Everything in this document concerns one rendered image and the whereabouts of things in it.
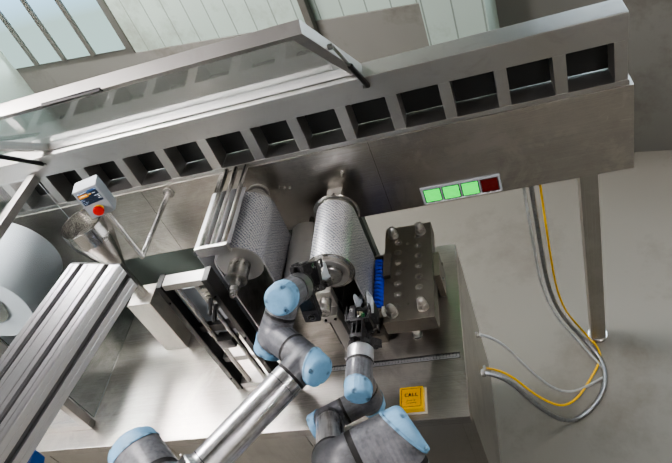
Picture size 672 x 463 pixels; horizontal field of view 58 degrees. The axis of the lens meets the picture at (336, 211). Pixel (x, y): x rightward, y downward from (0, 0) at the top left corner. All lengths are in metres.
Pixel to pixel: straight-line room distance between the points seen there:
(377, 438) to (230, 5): 2.89
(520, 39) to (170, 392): 1.58
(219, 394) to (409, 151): 1.01
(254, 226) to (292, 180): 0.24
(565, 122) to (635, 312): 1.42
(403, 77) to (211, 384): 1.20
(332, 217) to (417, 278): 0.35
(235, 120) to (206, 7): 2.04
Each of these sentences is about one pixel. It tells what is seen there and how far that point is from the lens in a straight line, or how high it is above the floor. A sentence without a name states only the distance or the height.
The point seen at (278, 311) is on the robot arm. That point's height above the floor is 1.49.
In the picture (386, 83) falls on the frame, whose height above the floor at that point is 1.62.
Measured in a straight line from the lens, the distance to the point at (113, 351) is 2.46.
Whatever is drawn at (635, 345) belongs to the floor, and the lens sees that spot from 2.97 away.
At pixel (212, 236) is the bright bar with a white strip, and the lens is 1.73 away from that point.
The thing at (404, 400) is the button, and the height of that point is 0.92.
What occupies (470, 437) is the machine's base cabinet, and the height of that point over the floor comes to 0.72.
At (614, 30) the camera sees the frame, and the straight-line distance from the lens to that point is 1.73.
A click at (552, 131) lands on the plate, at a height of 1.34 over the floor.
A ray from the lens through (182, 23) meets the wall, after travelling 3.98.
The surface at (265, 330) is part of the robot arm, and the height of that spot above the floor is 1.45.
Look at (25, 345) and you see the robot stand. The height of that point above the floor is 2.03.
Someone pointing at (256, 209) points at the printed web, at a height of 1.39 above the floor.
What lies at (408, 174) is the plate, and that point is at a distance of 1.90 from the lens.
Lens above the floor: 2.48
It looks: 40 degrees down
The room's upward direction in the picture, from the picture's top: 24 degrees counter-clockwise
